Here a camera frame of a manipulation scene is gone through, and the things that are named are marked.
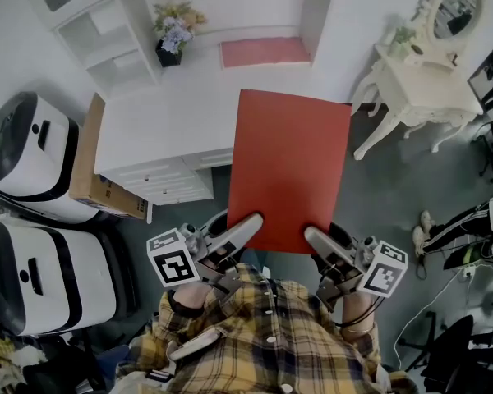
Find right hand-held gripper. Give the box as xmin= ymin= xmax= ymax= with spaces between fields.
xmin=303 ymin=221 xmax=409 ymax=314

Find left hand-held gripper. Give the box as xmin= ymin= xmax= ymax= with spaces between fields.
xmin=146 ymin=209 xmax=265 ymax=300

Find white shelf unit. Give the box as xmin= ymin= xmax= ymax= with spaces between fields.
xmin=51 ymin=0 xmax=339 ymax=94

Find person's right forearm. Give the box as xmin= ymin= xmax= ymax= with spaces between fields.
xmin=339 ymin=290 xmax=380 ymax=337

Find person's left forearm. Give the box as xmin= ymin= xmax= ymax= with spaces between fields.
xmin=167 ymin=283 xmax=215 ymax=318

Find person's plaid shirt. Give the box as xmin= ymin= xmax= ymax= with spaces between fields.
xmin=117 ymin=262 xmax=418 ymax=394

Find white desk with drawers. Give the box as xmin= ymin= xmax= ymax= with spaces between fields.
xmin=94 ymin=26 xmax=354 ymax=226

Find white clipped device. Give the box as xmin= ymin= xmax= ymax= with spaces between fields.
xmin=167 ymin=328 xmax=228 ymax=363

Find brown cardboard box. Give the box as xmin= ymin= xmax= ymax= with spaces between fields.
xmin=67 ymin=92 xmax=150 ymax=222

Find pink flat mat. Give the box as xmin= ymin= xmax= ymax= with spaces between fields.
xmin=219 ymin=36 xmax=313 ymax=71

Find black office chair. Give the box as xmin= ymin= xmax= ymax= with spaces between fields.
xmin=396 ymin=310 xmax=493 ymax=394

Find white dressing table with mirror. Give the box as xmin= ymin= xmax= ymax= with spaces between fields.
xmin=350 ymin=0 xmax=488 ymax=162

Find white and black machine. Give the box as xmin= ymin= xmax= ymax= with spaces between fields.
xmin=0 ymin=218 xmax=121 ymax=338
xmin=0 ymin=91 xmax=104 ymax=226

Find flowers in black pot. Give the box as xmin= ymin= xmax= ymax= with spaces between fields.
xmin=152 ymin=1 xmax=209 ymax=69

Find small green potted plant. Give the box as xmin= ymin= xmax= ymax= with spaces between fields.
xmin=388 ymin=25 xmax=417 ymax=60

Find white cable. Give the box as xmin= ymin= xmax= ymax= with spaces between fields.
xmin=393 ymin=259 xmax=492 ymax=369

